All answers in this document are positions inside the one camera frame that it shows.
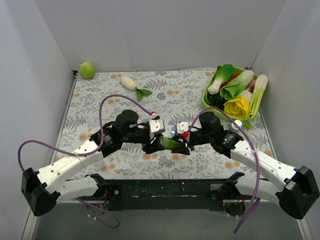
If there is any green round cabbage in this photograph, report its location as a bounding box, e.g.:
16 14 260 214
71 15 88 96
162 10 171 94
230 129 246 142
79 62 96 79

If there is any bok choy left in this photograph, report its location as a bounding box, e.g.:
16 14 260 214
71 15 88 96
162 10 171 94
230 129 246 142
207 64 235 95

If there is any green pill bottle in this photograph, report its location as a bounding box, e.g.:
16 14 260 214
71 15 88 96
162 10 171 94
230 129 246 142
159 136 183 151

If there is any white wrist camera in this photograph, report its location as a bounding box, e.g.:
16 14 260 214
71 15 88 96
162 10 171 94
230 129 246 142
175 121 189 136
148 119 166 135

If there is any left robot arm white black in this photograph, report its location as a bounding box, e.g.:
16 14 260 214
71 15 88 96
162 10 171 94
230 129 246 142
21 110 166 217

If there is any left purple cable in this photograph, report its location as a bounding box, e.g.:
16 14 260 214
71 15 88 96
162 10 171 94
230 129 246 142
17 94 156 229

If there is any green vegetable tray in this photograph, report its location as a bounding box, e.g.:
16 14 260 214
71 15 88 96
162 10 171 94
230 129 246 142
202 65 258 120

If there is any blue pill organizer box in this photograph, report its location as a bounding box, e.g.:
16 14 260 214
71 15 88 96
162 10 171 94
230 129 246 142
170 126 176 135

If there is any floral table mat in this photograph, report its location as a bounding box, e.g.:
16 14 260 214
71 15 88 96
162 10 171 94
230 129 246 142
49 68 281 180

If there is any bok choy middle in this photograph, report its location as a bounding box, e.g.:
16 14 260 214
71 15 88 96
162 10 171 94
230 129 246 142
220 70 255 101

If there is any yellow napa cabbage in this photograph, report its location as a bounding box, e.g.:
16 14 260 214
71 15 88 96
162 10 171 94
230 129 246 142
224 89 252 121

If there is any pale celery stalk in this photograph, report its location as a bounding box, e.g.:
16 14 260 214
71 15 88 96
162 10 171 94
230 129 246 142
244 74 269 130

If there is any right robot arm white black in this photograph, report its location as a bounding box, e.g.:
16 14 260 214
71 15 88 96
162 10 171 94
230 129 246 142
175 111 320 220

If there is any bok choy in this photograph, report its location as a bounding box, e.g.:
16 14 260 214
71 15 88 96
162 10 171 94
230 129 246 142
207 64 235 95
220 70 255 101

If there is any white radish with leaves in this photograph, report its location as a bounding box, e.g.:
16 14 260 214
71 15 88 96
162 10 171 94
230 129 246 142
120 76 153 101

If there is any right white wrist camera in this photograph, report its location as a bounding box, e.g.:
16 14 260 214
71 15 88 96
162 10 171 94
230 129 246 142
175 121 189 136

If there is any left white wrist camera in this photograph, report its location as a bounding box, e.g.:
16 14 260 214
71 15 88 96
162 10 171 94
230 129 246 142
148 119 166 135

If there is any black base bar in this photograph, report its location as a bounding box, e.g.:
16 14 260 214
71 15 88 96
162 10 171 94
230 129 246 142
81 179 251 211

